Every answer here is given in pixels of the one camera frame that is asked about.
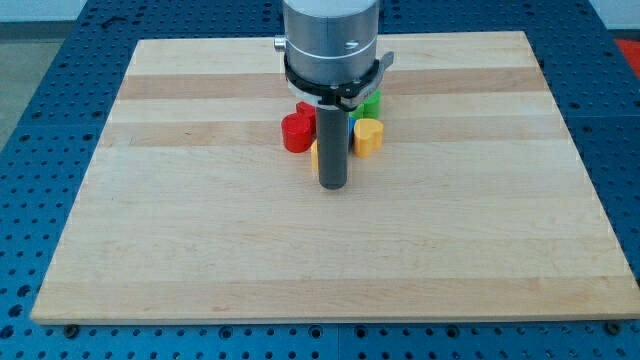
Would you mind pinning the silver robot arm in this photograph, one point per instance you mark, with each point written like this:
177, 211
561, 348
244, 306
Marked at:
329, 42

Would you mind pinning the green circle block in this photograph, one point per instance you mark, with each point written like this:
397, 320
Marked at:
371, 106

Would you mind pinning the yellow block behind rod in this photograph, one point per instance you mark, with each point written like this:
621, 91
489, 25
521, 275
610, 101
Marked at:
314, 155

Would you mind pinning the red heart block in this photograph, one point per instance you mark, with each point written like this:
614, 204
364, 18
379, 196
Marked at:
298, 132

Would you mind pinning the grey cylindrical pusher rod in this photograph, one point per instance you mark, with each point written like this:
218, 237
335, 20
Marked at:
332, 129

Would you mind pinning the yellow heart block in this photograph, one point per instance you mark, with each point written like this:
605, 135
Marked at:
367, 136

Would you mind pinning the blue block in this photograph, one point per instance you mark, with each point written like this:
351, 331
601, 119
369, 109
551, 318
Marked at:
351, 125

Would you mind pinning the red block behind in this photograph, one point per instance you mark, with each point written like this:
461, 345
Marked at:
304, 109

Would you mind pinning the green block lower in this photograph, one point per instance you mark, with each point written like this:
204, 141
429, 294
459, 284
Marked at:
358, 113

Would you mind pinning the wooden board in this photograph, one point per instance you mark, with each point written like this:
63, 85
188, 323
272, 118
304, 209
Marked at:
477, 206

